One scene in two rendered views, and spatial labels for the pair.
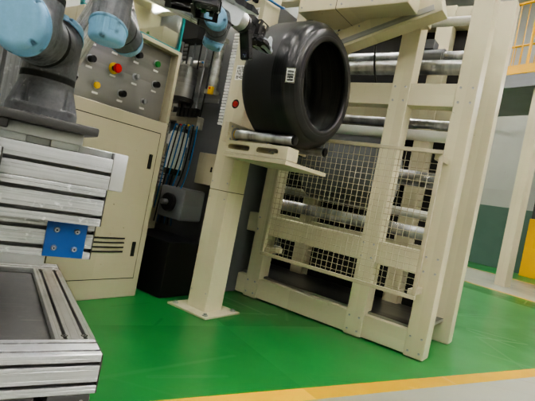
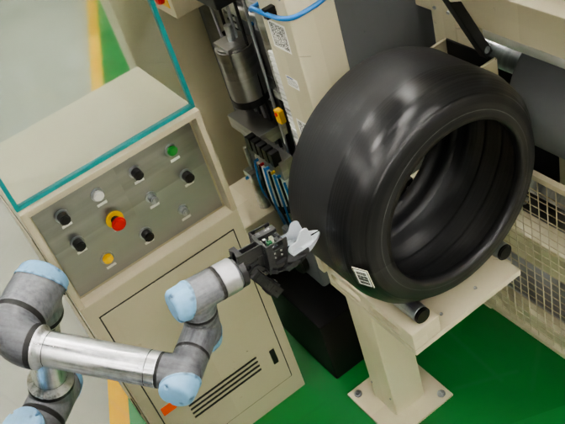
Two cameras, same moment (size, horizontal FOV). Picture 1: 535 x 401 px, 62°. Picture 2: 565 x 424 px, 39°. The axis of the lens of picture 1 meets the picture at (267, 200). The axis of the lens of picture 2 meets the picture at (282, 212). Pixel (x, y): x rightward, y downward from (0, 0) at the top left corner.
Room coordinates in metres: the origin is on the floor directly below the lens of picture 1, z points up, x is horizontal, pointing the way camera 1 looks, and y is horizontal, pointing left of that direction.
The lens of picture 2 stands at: (0.76, -0.53, 2.40)
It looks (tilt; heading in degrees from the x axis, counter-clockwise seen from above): 40 degrees down; 32
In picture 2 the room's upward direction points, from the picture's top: 19 degrees counter-clockwise
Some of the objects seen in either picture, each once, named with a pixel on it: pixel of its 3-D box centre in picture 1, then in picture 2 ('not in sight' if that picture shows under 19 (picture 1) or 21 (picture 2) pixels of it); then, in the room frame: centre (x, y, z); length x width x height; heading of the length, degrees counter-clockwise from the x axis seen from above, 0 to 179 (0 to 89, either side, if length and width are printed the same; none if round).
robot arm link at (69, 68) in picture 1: (52, 46); not in sight; (1.03, 0.55, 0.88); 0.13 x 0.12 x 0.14; 6
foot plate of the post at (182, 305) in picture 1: (204, 306); (398, 394); (2.30, 0.21, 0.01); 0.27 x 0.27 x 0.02; 54
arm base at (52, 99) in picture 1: (44, 96); not in sight; (1.03, 0.55, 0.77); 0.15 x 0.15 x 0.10
